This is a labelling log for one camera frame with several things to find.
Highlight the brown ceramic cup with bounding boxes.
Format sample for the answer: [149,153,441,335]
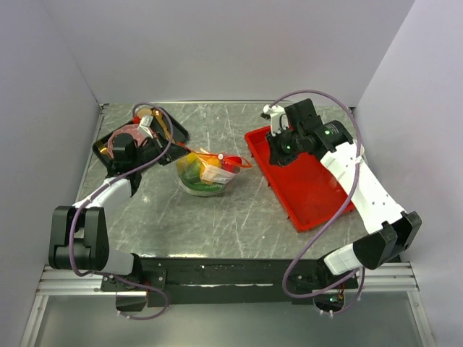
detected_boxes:
[136,108,153,119]

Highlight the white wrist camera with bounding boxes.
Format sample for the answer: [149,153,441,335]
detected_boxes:
[260,105,289,137]
[133,114,153,142]

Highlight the yellow toy mango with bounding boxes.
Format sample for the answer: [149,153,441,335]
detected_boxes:
[185,153,221,168]

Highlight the gold spoon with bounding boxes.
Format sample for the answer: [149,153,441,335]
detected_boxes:
[153,110,171,140]

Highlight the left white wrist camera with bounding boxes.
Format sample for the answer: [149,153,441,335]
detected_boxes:
[133,114,153,142]

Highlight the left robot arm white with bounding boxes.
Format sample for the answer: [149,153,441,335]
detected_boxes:
[48,132,189,291]

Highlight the clear zip top bag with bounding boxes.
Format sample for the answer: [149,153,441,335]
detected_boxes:
[176,145,252,197]

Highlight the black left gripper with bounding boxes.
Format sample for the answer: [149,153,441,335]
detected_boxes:
[132,132,190,169]

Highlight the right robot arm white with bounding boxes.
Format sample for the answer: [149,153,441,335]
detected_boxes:
[261,99,422,288]

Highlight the red plastic bin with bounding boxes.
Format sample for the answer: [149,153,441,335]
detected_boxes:
[245,127,347,233]

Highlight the pink dotted plate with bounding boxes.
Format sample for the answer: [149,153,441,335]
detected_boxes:
[108,124,150,147]

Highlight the orange green toy mango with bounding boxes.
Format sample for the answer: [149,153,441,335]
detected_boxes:
[177,160,225,196]

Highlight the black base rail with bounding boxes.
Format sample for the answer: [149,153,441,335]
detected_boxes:
[101,257,358,311]

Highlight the black serving tray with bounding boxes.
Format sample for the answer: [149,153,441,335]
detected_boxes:
[93,107,190,176]

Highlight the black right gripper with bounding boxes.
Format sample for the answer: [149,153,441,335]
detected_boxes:
[266,124,303,168]

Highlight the red toy bell pepper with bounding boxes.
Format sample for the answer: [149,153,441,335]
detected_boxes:
[221,155,242,174]

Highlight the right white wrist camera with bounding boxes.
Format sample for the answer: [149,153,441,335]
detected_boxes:
[260,105,289,137]

